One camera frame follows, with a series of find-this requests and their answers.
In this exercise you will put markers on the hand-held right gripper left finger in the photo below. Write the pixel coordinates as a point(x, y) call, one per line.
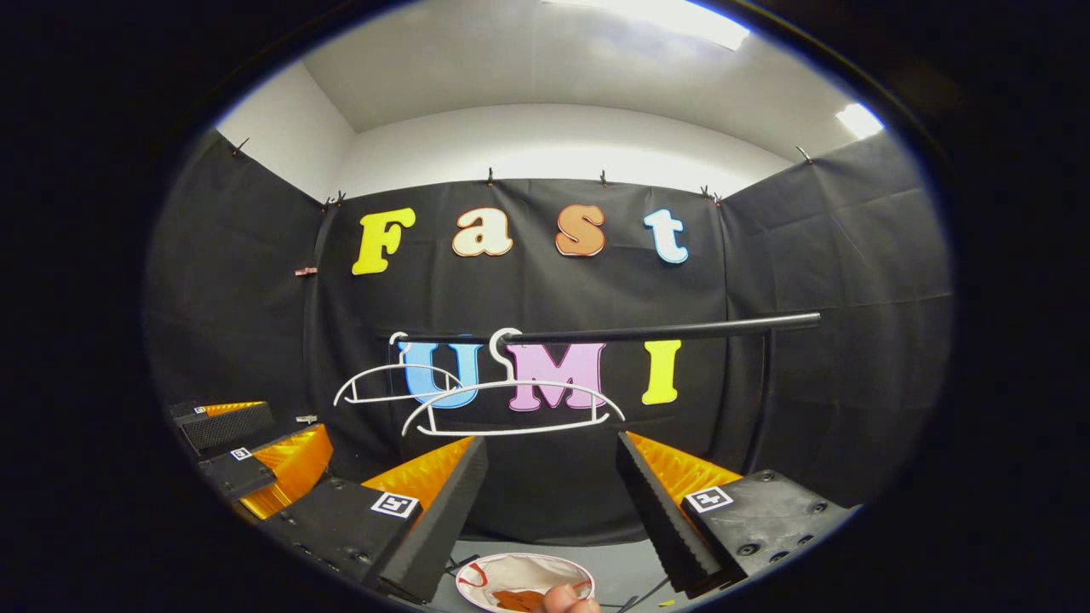
point(443, 511)

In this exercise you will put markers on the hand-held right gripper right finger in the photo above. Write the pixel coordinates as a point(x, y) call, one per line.
point(656, 502)

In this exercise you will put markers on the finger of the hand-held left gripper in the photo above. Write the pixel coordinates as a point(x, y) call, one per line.
point(294, 464)
point(230, 426)

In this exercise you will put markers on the white fabric laundry hamper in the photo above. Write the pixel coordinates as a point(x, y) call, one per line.
point(519, 569)

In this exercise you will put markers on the white plastic clothes hanger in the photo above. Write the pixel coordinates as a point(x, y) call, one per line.
point(375, 371)
point(519, 384)

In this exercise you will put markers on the black backdrop cloth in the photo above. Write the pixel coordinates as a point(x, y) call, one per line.
point(809, 255)

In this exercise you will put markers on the small ceiling light panel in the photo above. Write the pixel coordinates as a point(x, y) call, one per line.
point(858, 120)

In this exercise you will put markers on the black clothes rail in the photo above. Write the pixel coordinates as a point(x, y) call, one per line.
point(681, 330)

